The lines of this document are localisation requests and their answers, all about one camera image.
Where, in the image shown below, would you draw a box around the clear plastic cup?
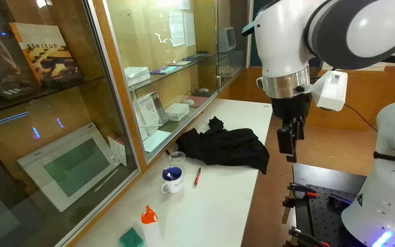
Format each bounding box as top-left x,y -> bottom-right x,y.
169,151 -> 187,170

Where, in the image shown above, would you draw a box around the black cloth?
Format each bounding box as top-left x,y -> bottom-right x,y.
175,116 -> 270,175

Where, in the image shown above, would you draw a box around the orange black clamp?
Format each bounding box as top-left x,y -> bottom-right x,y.
288,226 -> 331,247
287,183 -> 319,198

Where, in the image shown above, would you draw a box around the pink mouse pad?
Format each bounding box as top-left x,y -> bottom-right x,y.
184,96 -> 210,108

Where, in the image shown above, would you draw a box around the dark keyboard device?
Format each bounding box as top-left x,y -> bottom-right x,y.
182,51 -> 210,62

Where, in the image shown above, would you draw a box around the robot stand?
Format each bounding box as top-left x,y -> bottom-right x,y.
283,163 -> 368,247

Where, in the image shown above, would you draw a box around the white square box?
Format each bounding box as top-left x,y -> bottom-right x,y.
165,103 -> 190,122

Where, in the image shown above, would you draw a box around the purple flat device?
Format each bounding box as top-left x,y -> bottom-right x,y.
149,65 -> 181,75

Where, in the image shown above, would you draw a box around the white paper sheet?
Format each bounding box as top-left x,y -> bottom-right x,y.
142,129 -> 172,153

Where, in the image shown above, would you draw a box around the grey white brochure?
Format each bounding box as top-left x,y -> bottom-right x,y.
133,91 -> 169,138

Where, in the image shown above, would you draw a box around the white mug with blue inside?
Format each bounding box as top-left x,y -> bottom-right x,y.
161,166 -> 183,194

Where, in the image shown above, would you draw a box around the white flat box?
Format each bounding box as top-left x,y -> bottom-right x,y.
123,66 -> 152,87

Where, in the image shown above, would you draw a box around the small white card box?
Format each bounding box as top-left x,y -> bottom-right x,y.
107,132 -> 128,167

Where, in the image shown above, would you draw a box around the glass display cabinet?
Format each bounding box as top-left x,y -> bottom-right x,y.
0,0 -> 250,247

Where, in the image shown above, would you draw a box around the squeeze bottle with orange cap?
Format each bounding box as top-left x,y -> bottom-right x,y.
141,205 -> 164,247

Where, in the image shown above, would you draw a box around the green sponge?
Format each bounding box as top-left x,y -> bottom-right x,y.
118,227 -> 145,247

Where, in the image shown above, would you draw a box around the white tablet computer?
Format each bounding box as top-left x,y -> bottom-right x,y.
16,122 -> 121,213

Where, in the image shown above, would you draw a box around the orange cover book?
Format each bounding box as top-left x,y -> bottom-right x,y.
9,22 -> 82,85

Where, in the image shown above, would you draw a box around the dark calculator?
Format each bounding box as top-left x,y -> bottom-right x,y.
0,82 -> 36,101

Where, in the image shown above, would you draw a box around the black cable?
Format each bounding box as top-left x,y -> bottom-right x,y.
321,103 -> 378,133

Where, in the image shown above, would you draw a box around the paper sheets on cabinet wall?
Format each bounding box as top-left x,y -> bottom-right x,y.
168,12 -> 196,48

